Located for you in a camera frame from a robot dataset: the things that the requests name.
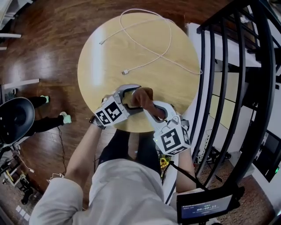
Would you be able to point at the brown cloth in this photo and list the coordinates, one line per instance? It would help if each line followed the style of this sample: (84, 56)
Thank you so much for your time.
(142, 99)

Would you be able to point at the person's right forearm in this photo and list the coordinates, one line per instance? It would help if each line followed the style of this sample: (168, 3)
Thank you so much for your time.
(185, 167)

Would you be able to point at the black office chair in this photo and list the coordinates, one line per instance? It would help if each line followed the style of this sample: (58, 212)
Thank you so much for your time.
(15, 118)

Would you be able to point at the striped band wristwatch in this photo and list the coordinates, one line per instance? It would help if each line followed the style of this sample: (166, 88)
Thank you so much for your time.
(96, 122)

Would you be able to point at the person's left forearm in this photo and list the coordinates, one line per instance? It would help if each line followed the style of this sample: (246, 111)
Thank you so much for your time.
(83, 153)

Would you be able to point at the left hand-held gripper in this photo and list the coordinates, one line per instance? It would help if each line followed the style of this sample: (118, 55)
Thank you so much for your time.
(110, 112)

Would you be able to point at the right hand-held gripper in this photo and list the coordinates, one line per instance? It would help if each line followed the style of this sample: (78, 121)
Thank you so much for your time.
(172, 140)

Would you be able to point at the round wooden table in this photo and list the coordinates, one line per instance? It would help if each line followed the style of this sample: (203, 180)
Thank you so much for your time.
(105, 66)

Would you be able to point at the yellow sunflower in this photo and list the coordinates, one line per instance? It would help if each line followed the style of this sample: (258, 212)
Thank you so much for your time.
(163, 162)

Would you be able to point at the black tablet screen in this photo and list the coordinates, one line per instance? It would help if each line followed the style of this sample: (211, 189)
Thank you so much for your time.
(206, 207)

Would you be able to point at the person's black trousers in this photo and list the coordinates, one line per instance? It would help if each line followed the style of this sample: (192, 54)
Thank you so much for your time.
(116, 145)

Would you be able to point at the person's white shirt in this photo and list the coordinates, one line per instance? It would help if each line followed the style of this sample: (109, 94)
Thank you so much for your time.
(123, 193)

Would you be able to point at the white desk foot bar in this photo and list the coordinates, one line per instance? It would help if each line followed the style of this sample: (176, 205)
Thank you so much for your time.
(22, 83)

